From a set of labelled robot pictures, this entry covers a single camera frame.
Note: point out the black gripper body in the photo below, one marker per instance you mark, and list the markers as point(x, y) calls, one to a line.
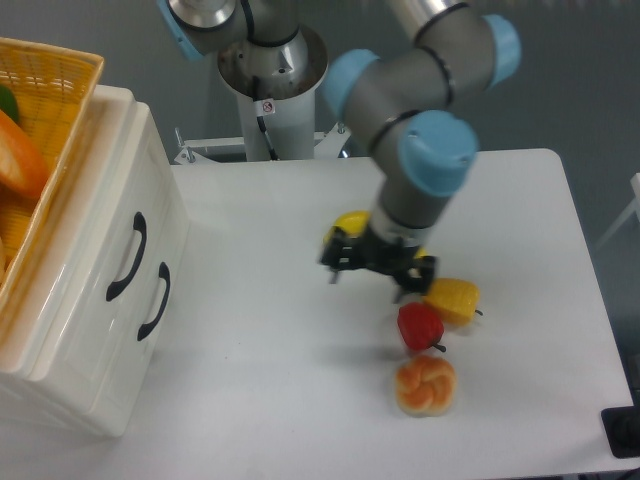
point(382, 257)

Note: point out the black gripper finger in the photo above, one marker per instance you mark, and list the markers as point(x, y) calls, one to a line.
point(339, 254)
point(416, 278)

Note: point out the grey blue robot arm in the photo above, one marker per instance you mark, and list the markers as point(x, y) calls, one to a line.
point(397, 110)

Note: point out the white drawer cabinet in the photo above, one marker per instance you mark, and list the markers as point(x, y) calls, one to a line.
point(23, 326)

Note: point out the yellow banana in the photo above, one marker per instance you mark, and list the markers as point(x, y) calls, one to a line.
point(352, 222)

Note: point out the yellow bell pepper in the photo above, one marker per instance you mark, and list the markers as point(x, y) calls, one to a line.
point(455, 300)

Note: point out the red bell pepper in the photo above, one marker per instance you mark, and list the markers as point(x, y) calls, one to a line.
point(420, 327)

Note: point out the knotted bread roll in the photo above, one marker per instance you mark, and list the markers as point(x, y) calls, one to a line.
point(425, 386)

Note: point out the black device at edge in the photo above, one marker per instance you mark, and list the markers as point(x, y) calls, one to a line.
point(621, 426)

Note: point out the orange baguette bread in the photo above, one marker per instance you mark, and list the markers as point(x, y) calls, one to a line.
point(23, 168)

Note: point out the yellow wicker basket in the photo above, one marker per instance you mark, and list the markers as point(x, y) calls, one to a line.
point(53, 86)

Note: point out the green pepper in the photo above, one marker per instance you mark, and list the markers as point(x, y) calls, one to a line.
point(9, 104)

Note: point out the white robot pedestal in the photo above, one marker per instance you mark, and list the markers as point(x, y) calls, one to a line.
point(275, 93)

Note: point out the black lower drawer handle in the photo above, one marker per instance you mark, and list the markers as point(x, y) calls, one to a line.
point(158, 303)

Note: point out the black drawer handle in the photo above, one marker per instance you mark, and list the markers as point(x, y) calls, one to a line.
point(132, 258)
point(158, 303)

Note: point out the black top drawer handle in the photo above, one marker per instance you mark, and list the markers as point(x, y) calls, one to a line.
point(132, 258)

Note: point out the white frame at right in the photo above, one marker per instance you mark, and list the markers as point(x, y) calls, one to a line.
point(630, 210)

